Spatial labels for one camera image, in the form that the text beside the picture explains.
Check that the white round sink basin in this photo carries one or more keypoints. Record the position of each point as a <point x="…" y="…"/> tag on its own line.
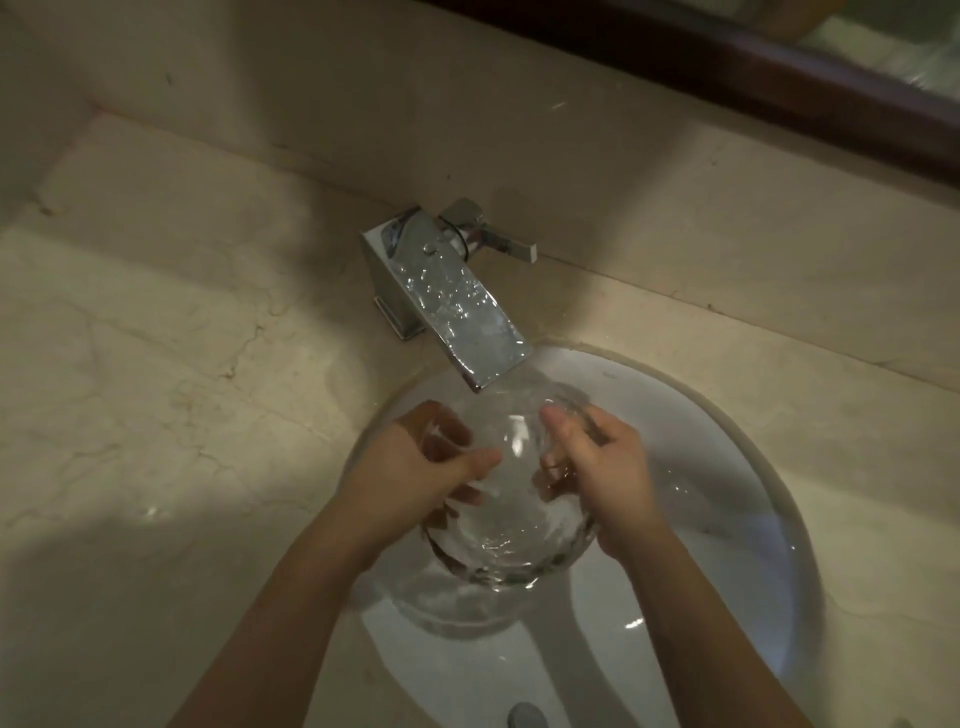
<point x="735" y="540"/>

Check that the wall mirror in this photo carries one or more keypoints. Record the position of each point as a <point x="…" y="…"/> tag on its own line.
<point x="885" y="37"/>

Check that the dark wooden mirror frame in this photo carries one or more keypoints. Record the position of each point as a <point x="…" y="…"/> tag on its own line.
<point x="750" y="75"/>

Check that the person's left hand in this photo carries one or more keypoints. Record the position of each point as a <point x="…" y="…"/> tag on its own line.
<point x="397" y="480"/>

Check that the metal sink drain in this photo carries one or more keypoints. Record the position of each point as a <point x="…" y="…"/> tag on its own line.
<point x="531" y="716"/>

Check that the person's right hand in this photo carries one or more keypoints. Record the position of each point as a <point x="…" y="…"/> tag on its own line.
<point x="611" y="487"/>

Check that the chrome square faucet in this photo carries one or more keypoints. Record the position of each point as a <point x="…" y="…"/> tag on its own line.
<point x="450" y="300"/>

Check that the person's left thumb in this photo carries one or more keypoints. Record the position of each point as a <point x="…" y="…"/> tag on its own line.
<point x="466" y="495"/>

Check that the person's right thumb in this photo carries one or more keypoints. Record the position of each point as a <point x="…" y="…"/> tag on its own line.
<point x="556" y="481"/>

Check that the person's right forearm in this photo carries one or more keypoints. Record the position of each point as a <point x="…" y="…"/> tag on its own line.
<point x="697" y="637"/>

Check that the person's left forearm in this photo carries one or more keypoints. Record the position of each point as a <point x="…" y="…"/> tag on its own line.
<point x="300" y="622"/>

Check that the clear glass bowl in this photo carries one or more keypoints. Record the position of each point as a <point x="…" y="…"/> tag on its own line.
<point x="517" y="540"/>

